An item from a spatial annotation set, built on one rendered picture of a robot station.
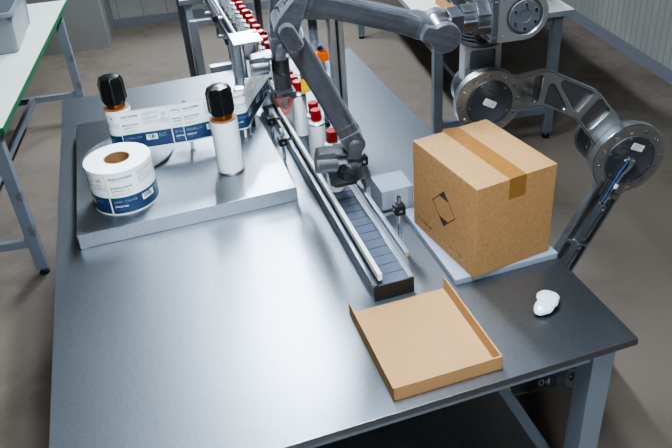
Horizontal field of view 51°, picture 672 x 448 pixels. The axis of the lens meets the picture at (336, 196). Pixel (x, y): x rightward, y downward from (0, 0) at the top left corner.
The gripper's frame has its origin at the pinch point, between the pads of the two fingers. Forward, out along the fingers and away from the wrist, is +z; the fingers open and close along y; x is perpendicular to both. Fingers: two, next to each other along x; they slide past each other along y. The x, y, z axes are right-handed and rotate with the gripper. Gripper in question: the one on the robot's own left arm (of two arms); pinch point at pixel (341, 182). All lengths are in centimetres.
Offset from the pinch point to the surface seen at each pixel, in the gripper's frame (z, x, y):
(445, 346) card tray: -32, 55, -5
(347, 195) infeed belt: 6.2, 2.5, -2.4
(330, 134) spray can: -6.8, -12.9, 0.8
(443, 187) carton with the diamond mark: -28.0, 16.0, -18.8
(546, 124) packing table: 160, -60, -169
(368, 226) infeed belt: -5.5, 16.3, -2.8
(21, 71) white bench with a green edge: 134, -133, 107
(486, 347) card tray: -35, 58, -14
